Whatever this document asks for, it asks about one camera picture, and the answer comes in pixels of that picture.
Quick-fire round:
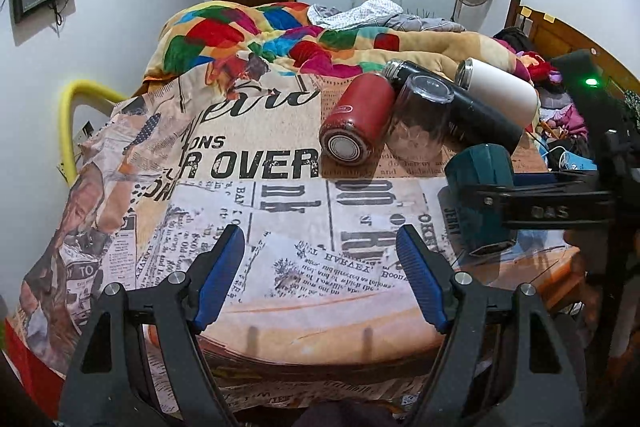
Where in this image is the colourful patchwork blanket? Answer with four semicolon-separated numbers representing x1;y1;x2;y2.
142;1;530;82

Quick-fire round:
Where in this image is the newspaper print tablecloth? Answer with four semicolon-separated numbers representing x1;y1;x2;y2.
10;69;578;410

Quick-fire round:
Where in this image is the dark teal cup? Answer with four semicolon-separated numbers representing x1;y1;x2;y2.
445;144;518;257

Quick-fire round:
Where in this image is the clear glass tumbler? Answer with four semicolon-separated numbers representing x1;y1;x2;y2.
387;74;454;164

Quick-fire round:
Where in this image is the black thermos bottle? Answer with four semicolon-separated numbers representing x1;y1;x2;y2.
382;60;523;154

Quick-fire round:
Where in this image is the yellow chair frame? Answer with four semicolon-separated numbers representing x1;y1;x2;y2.
58;79;127;186

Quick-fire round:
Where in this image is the black device green light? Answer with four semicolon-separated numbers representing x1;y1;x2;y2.
551;50;634;140

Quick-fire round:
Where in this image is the wooden headboard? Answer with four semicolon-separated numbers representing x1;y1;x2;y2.
504;0;639;100

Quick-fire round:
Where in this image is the red thermos bottle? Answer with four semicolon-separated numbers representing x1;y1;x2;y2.
319;72;396;166

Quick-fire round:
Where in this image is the grey patterned cloth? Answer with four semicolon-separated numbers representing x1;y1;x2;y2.
307;0;465;32

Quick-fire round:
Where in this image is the white thermos bottle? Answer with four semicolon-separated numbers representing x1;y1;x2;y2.
454;58;538;128

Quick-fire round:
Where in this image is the pile of clothes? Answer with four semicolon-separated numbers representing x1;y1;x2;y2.
494;27;596;171

